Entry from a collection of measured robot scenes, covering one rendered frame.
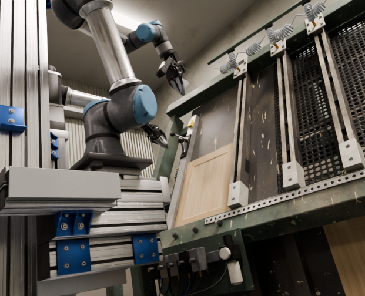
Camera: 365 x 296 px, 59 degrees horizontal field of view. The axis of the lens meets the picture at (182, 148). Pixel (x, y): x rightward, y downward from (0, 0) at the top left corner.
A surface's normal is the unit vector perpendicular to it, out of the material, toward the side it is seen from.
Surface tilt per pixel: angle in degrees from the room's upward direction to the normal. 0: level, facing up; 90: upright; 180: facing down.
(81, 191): 90
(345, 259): 90
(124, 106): 113
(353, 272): 90
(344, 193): 60
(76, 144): 90
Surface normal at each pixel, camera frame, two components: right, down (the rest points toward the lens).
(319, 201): -0.66, -0.60
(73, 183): 0.63, -0.39
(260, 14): -0.76, -0.11
